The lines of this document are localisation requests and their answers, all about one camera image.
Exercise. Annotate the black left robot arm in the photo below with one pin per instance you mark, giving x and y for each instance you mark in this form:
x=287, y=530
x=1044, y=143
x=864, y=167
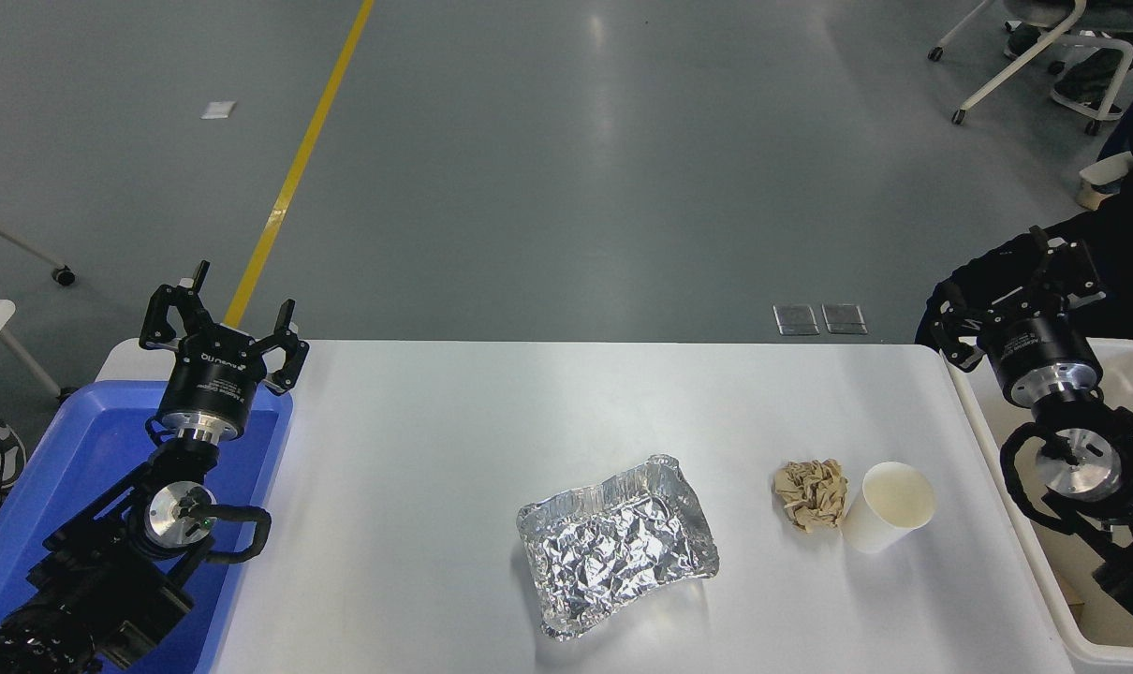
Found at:
x=80, y=571

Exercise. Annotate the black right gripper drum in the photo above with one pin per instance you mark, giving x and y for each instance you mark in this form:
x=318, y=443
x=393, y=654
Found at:
x=1039, y=342

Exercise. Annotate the crumpled foil tray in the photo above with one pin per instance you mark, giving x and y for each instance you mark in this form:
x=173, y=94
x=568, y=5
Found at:
x=613, y=552

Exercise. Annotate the grey frame with caster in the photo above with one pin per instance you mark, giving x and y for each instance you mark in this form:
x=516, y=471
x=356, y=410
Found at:
x=63, y=276

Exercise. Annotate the white paper cup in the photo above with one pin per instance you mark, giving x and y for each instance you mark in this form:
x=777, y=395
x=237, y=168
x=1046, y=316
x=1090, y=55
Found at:
x=880, y=524

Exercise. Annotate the crumpled tan paper ball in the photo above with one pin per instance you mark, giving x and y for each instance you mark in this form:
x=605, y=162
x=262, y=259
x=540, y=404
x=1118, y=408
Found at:
x=810, y=494

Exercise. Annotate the metal floor plate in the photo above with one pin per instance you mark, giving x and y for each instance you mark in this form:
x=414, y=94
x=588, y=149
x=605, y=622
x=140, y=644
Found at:
x=797, y=319
x=845, y=318

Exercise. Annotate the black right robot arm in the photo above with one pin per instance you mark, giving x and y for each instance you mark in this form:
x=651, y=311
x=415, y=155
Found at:
x=1081, y=459

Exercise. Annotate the white wheeled chair frame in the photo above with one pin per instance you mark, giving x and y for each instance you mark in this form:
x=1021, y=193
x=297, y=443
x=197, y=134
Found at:
x=1007, y=70

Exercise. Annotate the tan paper scrap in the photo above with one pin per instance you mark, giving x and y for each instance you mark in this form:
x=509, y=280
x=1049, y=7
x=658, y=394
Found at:
x=1070, y=594

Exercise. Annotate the large pale plastic bin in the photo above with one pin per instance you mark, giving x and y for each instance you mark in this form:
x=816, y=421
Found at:
x=1007, y=440

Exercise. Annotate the blue plastic tray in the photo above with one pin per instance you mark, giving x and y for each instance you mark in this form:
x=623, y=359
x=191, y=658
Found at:
x=70, y=440

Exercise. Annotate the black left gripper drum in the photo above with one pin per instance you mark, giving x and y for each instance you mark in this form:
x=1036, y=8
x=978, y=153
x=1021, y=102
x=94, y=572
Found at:
x=213, y=379

